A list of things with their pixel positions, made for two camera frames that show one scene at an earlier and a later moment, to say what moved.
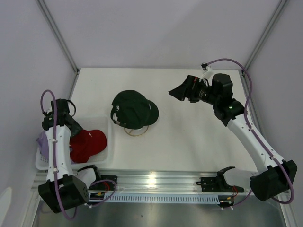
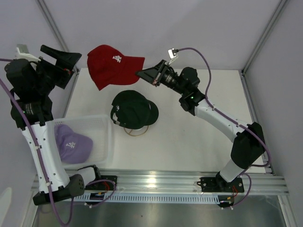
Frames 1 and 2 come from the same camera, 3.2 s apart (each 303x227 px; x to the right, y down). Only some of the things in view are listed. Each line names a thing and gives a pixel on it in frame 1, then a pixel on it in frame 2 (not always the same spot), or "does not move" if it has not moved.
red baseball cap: (85, 144) -> (107, 66)
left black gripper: (76, 128) -> (66, 61)
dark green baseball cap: (132, 110) does not move
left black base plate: (107, 182) does not move
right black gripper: (188, 89) -> (154, 74)
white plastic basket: (102, 123) does not move
